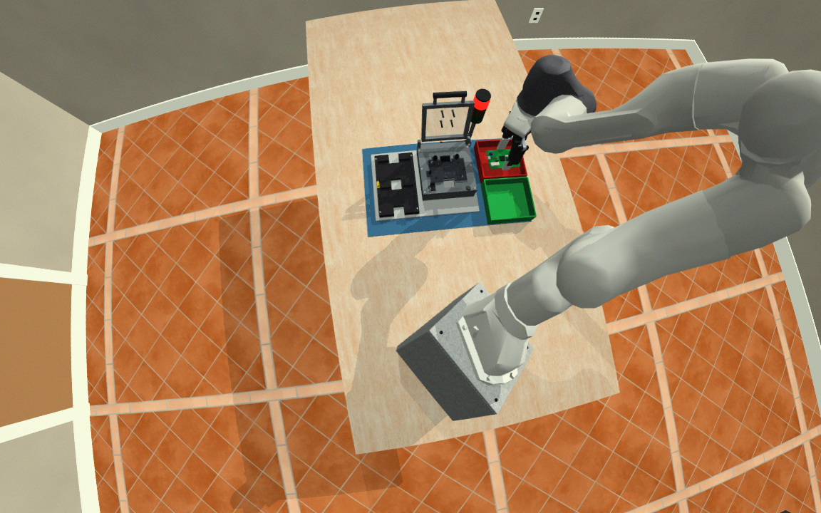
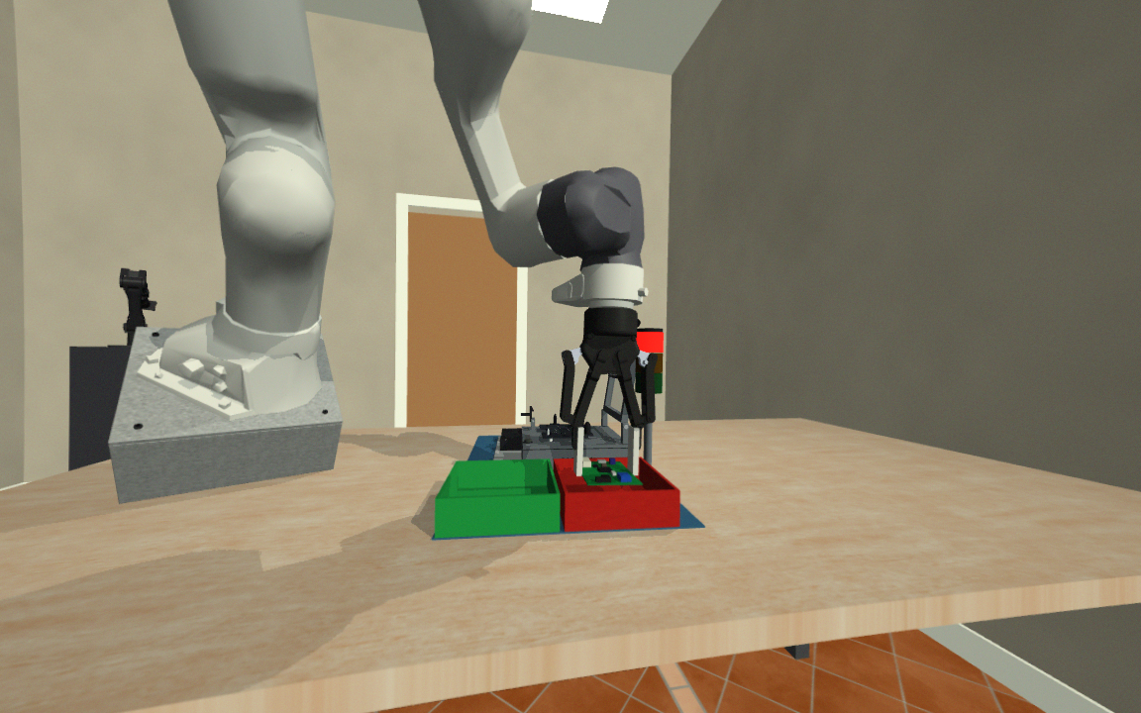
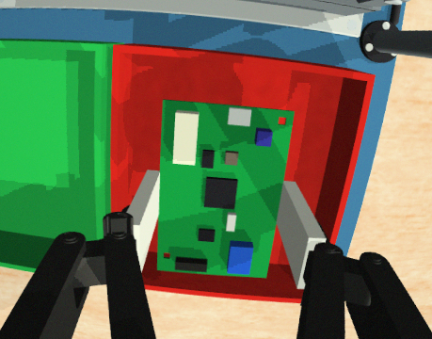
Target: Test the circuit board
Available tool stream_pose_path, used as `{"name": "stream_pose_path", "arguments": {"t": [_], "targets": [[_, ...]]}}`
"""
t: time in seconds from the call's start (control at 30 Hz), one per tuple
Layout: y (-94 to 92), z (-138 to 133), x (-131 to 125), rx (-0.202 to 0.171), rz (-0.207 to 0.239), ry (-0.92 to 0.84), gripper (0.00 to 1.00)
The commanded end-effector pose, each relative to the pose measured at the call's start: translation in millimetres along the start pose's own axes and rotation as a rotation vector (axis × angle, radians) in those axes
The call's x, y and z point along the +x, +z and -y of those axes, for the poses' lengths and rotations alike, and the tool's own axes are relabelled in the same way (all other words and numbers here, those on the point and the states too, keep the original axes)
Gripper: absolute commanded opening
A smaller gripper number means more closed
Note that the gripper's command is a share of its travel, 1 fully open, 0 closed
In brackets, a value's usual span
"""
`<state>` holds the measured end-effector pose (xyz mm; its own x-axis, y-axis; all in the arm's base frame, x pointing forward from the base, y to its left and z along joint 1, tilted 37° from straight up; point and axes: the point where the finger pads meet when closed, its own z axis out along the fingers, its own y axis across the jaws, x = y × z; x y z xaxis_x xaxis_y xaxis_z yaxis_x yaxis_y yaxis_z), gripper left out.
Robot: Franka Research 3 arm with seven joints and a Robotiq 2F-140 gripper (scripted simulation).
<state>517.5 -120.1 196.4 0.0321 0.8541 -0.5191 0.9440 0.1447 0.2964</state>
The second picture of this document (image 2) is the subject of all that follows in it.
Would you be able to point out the red open bin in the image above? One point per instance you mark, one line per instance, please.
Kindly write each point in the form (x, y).
(615, 509)

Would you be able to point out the green open-top bin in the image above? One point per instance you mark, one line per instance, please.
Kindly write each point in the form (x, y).
(460, 513)

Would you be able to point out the green circuit board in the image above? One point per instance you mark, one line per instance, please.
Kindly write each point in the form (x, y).
(595, 475)

